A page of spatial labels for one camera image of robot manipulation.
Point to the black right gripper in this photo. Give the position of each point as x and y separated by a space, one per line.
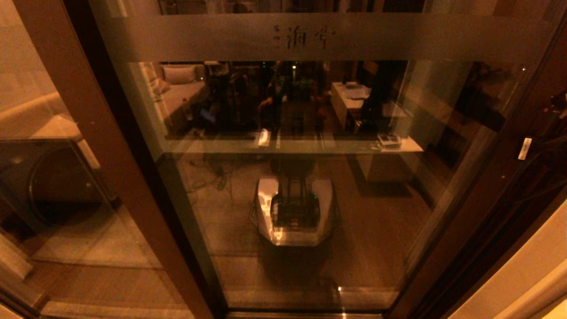
547 150

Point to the brown framed sliding glass door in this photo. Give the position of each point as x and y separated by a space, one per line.
487 177

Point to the dark brown door jamb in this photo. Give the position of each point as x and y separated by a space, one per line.
509 252

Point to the brown framed fixed glass panel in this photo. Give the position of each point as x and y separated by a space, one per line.
110 146

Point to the dark front-load washing machine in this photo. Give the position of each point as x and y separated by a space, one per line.
57 186

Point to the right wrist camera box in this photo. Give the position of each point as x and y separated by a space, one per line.
559 101

